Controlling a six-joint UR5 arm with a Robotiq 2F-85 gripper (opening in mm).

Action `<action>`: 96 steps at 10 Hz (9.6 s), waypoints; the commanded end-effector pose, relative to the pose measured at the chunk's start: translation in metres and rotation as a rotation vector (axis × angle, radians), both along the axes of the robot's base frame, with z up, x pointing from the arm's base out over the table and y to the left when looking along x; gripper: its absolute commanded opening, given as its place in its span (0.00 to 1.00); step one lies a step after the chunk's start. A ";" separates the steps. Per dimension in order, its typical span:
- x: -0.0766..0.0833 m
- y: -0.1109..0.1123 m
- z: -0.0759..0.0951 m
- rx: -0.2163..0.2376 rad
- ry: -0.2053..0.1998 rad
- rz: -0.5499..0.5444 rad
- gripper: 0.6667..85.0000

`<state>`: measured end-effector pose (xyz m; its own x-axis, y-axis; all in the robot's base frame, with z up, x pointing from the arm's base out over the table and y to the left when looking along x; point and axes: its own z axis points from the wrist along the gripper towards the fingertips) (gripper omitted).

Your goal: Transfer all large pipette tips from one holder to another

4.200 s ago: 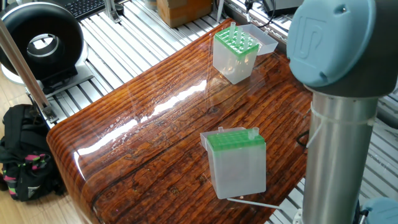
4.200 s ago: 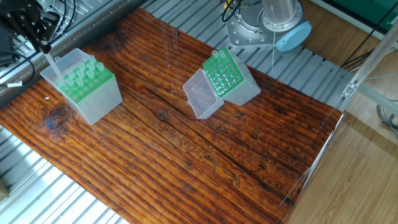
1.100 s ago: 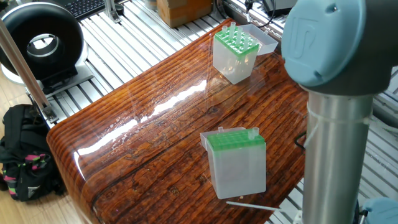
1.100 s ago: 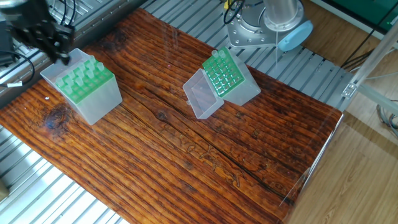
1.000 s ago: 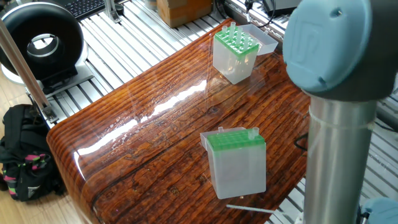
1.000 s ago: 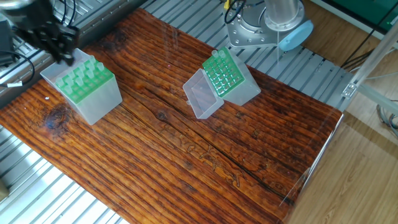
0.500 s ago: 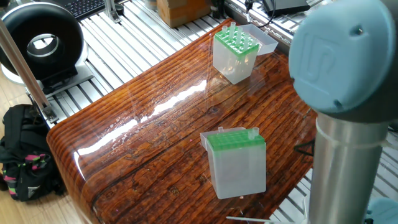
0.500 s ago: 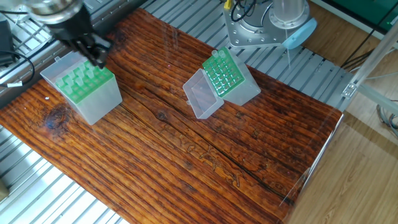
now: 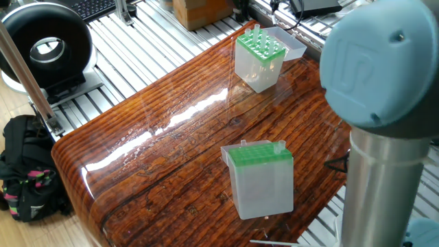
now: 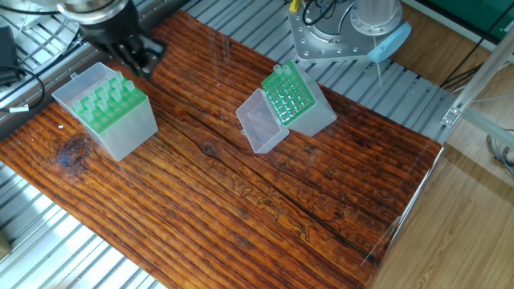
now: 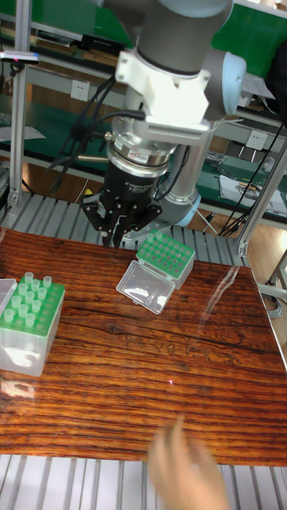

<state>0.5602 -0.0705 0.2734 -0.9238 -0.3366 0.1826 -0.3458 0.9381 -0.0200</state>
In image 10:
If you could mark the yellow tag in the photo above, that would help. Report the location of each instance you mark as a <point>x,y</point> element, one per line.
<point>294,5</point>

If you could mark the glossy wooden board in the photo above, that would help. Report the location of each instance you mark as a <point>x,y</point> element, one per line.
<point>241,201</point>

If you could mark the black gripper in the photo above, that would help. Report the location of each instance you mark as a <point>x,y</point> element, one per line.
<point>112,32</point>

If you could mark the aluminium frame corner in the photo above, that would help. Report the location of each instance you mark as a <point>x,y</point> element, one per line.
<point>474,100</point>

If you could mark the grey metal mount plate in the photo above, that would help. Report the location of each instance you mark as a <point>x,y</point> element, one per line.
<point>317,40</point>

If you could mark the clear hinged box lid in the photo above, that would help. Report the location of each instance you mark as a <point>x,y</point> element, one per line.
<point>261,124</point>
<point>76,87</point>

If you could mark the translucent tip box green rack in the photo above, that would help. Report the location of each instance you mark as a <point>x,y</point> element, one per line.
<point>309,108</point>
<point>120,132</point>

